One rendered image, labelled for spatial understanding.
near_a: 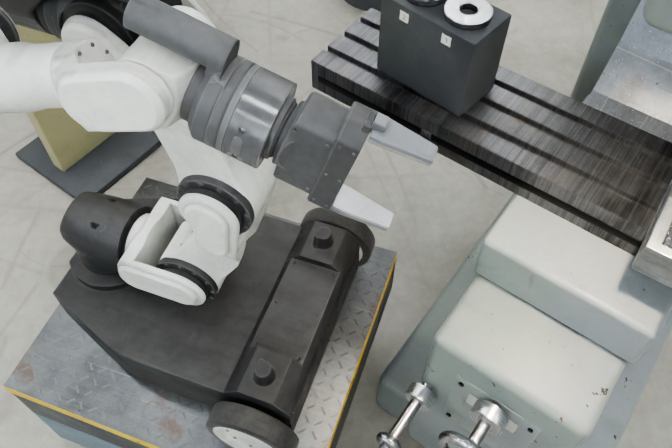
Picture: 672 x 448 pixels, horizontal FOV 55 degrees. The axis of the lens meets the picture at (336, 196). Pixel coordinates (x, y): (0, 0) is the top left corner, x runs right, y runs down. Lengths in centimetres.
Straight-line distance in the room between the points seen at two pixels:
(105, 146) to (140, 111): 207
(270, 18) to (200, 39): 258
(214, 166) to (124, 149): 159
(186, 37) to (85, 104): 12
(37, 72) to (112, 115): 10
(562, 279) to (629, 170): 26
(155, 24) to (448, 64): 78
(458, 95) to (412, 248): 106
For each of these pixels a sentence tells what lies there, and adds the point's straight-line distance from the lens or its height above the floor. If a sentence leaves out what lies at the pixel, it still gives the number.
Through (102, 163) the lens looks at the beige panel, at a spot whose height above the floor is 3.
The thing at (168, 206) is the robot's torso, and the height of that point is 74.
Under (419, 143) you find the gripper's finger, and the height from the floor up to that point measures 149.
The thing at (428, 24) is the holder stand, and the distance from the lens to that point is 126.
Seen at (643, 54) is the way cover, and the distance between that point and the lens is 156.
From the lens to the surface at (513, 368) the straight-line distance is 128.
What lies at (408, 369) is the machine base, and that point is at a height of 20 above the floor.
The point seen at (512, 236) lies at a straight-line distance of 127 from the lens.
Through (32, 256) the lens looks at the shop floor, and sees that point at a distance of 248.
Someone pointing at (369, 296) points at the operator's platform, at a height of 40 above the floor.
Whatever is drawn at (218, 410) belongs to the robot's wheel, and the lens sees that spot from 144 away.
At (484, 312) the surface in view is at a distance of 132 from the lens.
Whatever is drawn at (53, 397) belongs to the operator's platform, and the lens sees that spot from 174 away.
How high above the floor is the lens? 191
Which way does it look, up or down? 53 degrees down
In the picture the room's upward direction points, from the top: straight up
